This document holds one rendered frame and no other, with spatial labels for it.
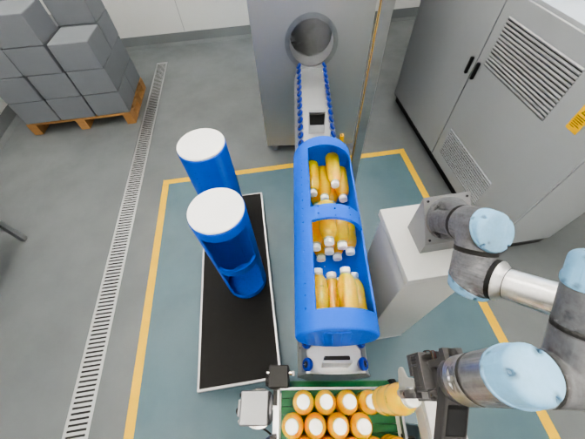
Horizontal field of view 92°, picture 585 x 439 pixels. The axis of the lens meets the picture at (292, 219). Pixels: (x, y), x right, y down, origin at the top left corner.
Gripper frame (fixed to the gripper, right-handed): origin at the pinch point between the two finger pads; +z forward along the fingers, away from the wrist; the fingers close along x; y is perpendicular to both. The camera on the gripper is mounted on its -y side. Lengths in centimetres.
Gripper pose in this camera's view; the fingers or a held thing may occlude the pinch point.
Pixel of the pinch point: (412, 395)
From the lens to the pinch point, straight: 78.6
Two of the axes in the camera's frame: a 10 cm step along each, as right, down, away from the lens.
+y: 0.1, -8.4, 5.4
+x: -10.0, -0.5, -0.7
